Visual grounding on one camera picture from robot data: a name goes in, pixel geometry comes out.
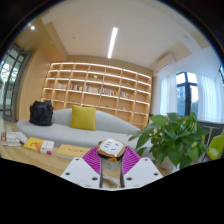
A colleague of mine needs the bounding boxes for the light grey curved sofa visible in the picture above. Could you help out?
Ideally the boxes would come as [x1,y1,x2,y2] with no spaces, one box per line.
[16,108,158,149]

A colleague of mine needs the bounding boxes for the narrow white sheer curtain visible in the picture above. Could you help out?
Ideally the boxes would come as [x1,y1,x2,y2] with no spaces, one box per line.
[159,73,178,116]

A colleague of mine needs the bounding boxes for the white wall air conditioner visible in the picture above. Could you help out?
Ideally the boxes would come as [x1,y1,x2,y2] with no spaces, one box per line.
[155,53,176,72]

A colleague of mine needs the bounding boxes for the green potted plant white pot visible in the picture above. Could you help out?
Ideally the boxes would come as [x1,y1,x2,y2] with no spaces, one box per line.
[128,112,210,170]

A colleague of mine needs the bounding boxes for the white and gold cube charger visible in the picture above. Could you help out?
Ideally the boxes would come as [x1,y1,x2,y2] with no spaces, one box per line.
[96,138,127,188]

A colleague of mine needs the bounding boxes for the lime green chair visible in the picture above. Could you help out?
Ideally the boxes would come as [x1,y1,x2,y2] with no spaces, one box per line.
[206,128,224,161]

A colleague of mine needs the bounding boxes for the yellow cushion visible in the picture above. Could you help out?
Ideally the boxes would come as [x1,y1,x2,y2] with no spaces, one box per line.
[69,104,98,132]

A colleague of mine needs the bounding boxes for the dark-framed glass door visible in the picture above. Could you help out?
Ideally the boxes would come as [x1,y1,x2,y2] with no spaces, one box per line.
[0,43,33,123]

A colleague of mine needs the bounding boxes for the large yellow book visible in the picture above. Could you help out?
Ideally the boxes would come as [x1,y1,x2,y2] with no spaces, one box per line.
[56,143,92,160]

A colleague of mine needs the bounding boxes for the black bag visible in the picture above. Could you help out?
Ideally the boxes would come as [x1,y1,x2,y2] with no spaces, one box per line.
[28,99,54,127]

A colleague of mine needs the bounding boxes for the long ceiling light strip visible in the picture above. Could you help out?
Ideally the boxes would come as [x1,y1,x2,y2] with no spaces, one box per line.
[107,27,119,59]

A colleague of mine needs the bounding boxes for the wooden wall shelf unit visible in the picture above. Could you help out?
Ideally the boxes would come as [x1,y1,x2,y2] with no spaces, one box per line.
[40,61,153,130]

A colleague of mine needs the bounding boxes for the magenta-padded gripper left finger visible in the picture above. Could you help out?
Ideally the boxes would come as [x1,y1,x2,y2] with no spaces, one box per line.
[60,145,103,189]

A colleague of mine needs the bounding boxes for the dark-framed window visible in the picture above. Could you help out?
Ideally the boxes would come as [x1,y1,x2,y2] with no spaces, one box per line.
[175,71,199,118]

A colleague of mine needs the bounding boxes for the wide white sheer curtain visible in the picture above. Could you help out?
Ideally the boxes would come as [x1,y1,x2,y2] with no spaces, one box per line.
[196,72,224,123]

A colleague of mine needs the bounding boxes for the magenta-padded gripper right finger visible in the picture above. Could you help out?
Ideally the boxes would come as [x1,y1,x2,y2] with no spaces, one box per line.
[121,145,164,188]

